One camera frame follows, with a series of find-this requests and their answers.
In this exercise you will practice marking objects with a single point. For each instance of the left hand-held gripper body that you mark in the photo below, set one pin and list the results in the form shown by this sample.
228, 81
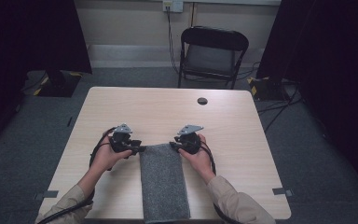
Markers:
121, 140

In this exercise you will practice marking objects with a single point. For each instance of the person's right hand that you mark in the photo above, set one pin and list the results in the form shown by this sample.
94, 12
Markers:
200, 163

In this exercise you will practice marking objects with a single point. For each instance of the black stand base yellow tape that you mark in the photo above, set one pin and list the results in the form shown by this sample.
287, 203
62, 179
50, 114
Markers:
265, 88
59, 85

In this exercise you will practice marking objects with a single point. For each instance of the grey tape strip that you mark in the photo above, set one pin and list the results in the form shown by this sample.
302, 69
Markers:
48, 194
281, 191

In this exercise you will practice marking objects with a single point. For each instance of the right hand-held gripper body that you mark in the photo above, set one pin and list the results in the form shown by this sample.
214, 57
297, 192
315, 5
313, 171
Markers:
190, 141

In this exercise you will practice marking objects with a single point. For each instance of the person's left hand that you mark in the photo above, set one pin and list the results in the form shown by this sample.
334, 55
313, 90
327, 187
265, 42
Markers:
107, 157

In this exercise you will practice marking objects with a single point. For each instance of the grey towel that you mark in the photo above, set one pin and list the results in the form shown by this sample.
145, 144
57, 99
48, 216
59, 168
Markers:
164, 183

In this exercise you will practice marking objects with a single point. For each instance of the dark curtain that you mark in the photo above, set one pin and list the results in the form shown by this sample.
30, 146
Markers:
28, 40
332, 62

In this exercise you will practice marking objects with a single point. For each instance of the black folding chair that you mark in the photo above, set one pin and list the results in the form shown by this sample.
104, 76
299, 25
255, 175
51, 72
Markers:
213, 56

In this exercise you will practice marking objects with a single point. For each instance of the white wall socket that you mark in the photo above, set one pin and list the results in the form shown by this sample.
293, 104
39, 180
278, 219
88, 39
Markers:
173, 5

